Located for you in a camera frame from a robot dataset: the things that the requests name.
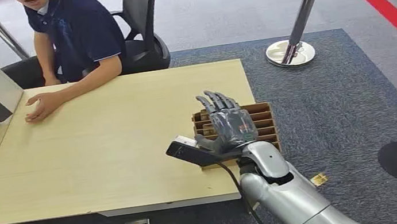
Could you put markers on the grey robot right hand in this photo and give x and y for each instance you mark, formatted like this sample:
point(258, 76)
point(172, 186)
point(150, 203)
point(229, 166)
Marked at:
point(233, 127)

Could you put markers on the person's left hand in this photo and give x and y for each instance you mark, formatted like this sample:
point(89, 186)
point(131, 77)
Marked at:
point(44, 105)

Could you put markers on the light wooden card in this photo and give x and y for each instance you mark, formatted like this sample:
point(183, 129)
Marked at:
point(207, 129)
point(205, 115)

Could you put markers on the brown wooden card rack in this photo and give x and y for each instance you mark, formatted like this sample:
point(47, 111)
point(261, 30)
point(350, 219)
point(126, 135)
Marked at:
point(264, 117)

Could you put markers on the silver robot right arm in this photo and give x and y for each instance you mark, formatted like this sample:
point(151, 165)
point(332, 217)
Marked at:
point(290, 198)

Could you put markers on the person's right forearm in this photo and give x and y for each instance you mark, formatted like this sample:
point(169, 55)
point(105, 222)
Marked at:
point(48, 65)

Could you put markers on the person's left forearm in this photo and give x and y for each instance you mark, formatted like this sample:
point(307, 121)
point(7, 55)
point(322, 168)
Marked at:
point(90, 79)

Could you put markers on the person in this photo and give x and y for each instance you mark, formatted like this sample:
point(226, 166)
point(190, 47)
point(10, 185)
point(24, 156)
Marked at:
point(80, 30)

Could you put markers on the small yellow tape piece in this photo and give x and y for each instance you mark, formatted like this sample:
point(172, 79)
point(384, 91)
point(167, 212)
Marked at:
point(319, 179)

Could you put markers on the dark blue-grey rug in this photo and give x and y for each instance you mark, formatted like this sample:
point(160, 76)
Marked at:
point(336, 108)

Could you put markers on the chrome stanchion with round base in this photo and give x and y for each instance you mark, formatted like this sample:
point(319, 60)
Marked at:
point(304, 9)

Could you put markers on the black office chair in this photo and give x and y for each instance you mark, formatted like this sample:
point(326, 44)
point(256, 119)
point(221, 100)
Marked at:
point(138, 4)

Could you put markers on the pale and black wrist camera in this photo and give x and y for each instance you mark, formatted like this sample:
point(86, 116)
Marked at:
point(188, 152)

